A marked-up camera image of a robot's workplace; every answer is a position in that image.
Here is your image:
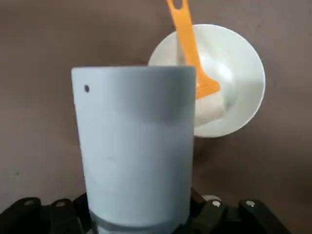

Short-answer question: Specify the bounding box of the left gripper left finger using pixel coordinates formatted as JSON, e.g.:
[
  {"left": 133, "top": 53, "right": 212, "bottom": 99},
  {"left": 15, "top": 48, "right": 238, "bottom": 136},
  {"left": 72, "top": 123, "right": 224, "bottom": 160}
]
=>
[{"left": 0, "top": 192, "right": 93, "bottom": 234}]

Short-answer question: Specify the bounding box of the glass oil pot white cap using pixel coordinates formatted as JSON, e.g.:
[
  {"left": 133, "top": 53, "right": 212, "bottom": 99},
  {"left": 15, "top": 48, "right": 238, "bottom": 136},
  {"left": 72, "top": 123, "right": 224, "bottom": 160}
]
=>
[{"left": 71, "top": 65, "right": 197, "bottom": 234}]

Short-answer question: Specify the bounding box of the small white bowl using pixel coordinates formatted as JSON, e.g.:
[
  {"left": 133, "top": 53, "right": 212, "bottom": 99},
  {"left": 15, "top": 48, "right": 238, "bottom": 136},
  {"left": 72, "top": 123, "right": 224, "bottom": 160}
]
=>
[{"left": 148, "top": 23, "right": 266, "bottom": 138}]

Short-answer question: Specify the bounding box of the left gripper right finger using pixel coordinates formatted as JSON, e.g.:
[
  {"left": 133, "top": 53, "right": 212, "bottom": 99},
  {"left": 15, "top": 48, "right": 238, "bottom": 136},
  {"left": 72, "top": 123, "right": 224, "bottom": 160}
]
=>
[{"left": 180, "top": 189, "right": 292, "bottom": 234}]

